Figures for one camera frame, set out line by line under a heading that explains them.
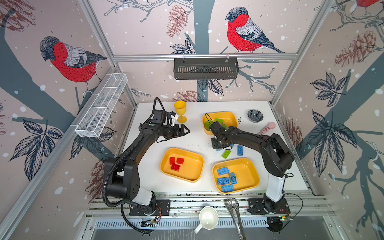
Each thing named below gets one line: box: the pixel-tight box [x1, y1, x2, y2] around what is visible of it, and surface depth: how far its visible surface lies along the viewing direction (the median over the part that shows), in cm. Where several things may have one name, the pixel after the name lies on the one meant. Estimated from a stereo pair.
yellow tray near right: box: [212, 158, 260, 193], surface depth 87 cm
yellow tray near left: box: [160, 147, 205, 183], surface depth 90 cm
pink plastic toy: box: [261, 122, 276, 135], surface depth 106 cm
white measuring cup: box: [194, 206, 219, 234], surface depth 71 cm
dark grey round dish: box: [247, 109, 264, 123], surface depth 112 cm
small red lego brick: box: [169, 156, 176, 165], surface depth 92 cm
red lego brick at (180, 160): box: [176, 157, 185, 165], surface depth 92 cm
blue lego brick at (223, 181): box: [217, 177, 230, 185], surface depth 83 cm
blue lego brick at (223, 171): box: [217, 167, 230, 176], surface depth 86 cm
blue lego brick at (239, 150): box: [237, 145, 243, 156], surface depth 94 cm
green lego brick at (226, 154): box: [221, 150, 232, 160], surface depth 94 cm
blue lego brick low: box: [221, 184, 234, 193], surface depth 81 cm
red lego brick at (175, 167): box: [171, 163, 181, 172], surface depth 87 cm
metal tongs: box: [224, 197, 246, 240], surface depth 70 cm
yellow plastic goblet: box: [174, 100, 188, 124], surface depth 104 cm
